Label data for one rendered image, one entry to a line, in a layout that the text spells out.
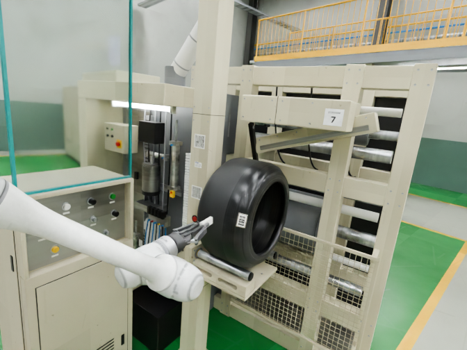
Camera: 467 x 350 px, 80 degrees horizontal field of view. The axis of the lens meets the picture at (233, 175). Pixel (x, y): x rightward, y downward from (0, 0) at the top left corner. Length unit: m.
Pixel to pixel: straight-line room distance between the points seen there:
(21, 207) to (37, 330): 1.07
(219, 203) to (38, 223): 0.75
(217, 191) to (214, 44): 0.72
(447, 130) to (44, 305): 9.84
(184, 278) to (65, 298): 0.97
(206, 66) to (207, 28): 0.18
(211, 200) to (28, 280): 0.86
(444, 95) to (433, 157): 1.77
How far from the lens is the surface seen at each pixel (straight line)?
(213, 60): 1.51
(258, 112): 1.63
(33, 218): 0.75
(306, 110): 1.51
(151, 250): 0.96
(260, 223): 1.76
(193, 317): 1.97
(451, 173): 10.14
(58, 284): 1.65
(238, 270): 1.48
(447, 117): 10.14
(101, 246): 0.77
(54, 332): 1.78
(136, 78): 4.70
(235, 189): 1.26
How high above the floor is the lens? 1.69
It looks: 13 degrees down
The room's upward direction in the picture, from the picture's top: 5 degrees clockwise
